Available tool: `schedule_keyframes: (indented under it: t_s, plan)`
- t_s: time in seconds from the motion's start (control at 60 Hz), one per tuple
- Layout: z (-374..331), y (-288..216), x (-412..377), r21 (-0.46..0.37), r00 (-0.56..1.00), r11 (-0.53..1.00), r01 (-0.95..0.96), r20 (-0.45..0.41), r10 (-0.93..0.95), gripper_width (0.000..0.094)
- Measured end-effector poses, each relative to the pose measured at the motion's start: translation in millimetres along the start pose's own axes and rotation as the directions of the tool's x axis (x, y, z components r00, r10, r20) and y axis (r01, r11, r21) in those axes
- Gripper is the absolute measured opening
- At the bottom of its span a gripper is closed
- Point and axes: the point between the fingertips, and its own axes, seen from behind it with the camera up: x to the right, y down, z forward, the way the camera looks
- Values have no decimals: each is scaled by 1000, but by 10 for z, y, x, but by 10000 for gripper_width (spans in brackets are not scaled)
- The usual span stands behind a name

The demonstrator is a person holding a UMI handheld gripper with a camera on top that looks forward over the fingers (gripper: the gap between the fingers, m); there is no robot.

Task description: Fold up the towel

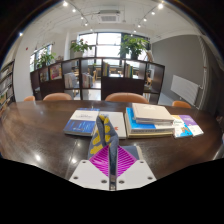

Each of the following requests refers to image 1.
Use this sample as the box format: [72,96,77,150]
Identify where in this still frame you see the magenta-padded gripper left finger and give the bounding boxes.
[68,143,111,192]

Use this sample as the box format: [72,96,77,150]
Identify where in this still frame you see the blue towel with yellow letters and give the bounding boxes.
[87,114,144,188]

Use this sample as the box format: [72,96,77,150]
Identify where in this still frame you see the large blue-covered book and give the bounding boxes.
[124,106,176,139]

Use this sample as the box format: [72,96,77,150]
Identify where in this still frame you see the purple and white booklet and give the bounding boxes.
[179,114,205,137]

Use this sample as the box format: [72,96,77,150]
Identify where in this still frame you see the ceiling spot lights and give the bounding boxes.
[61,0,165,34]

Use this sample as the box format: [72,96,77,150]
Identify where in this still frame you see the ceiling air conditioner unit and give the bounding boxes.
[97,9,122,24]

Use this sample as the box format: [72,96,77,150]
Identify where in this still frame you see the white wall radiator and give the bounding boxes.
[170,74,201,107]

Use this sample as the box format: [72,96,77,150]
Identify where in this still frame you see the dark open shelf unit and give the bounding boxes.
[29,57,166,105]

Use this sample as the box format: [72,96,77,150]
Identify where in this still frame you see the potted green plant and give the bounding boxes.
[69,38,93,58]
[34,49,57,69]
[119,34,149,60]

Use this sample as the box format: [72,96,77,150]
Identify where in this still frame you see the grey-white hardcover book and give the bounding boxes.
[131,102,175,127]

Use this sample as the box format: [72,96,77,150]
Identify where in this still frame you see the blue and white book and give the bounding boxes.
[63,107,101,137]

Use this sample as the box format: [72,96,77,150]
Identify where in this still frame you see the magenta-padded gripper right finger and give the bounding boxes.
[115,144,157,191]

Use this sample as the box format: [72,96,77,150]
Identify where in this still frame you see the tall wall bookcase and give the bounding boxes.
[0,59,16,113]

